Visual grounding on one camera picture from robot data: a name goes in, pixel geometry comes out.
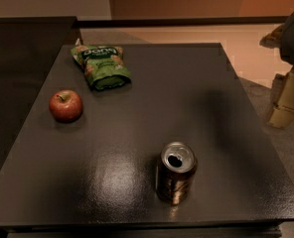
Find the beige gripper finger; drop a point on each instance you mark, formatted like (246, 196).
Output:
(281, 112)
(273, 39)

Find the orange soda can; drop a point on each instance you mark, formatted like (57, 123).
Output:
(176, 168)

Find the green snack bag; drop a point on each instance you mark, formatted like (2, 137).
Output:
(103, 66)

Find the red apple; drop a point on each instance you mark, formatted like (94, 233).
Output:
(66, 106)

